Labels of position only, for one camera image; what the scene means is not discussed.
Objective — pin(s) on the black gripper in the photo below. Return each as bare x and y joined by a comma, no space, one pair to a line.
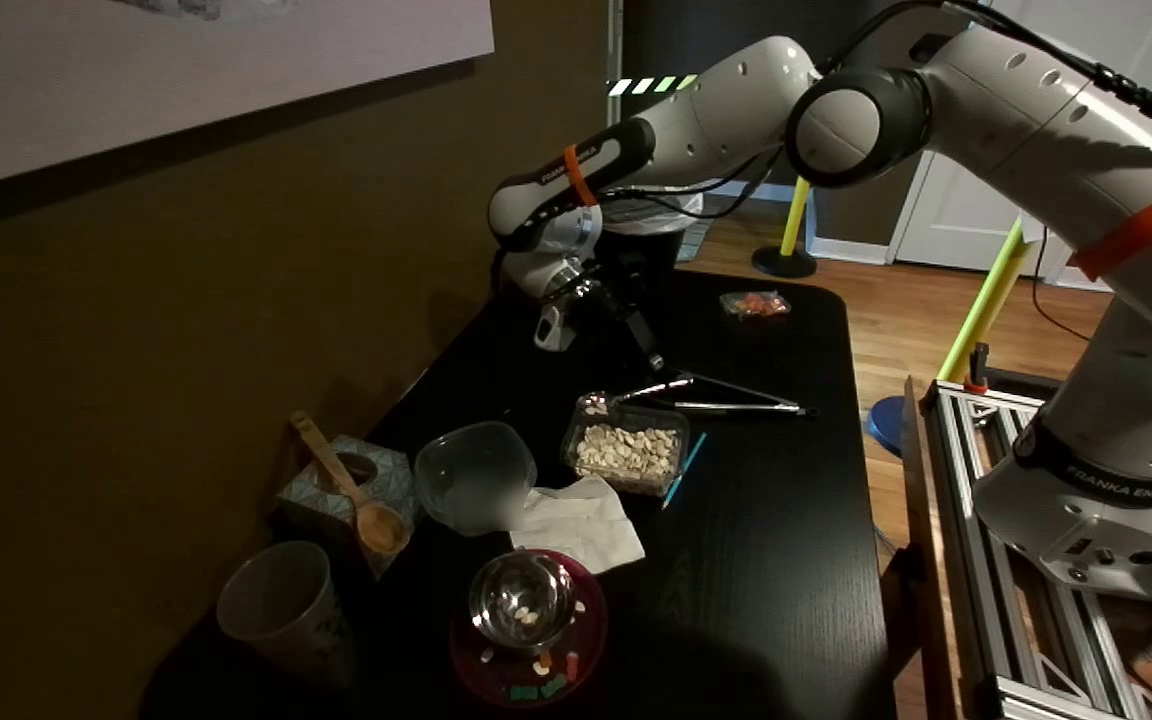
558,279

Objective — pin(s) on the small metal spoon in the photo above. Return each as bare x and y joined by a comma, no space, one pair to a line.
609,401

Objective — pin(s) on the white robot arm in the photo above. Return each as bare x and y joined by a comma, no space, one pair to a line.
998,124

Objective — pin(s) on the silver metal bowl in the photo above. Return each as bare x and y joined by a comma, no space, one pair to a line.
520,600

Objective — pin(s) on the small candy packet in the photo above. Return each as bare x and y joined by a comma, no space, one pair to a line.
753,305

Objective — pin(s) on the clear tray of white seeds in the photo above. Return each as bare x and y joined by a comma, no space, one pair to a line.
633,451

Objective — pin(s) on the blue straw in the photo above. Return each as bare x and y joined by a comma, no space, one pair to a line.
685,466

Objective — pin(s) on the metal kitchen tongs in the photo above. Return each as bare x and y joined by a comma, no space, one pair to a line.
711,393

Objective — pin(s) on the white paper napkin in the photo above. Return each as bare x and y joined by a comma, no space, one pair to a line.
583,521

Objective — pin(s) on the grey tissue box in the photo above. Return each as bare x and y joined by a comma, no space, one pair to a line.
329,489

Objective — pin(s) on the white door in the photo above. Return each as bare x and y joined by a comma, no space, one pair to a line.
958,221

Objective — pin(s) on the red plate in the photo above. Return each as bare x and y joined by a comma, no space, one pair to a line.
520,683

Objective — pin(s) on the yellow green pole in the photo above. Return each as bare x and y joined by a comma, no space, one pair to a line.
984,305

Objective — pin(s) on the white paper cup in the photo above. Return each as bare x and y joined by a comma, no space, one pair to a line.
281,607

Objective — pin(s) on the camera on tripod stand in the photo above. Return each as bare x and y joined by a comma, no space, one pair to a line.
790,258

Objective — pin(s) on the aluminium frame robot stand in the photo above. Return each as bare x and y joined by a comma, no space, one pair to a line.
1016,641

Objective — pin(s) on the white framed wall board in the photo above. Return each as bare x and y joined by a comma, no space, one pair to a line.
85,79

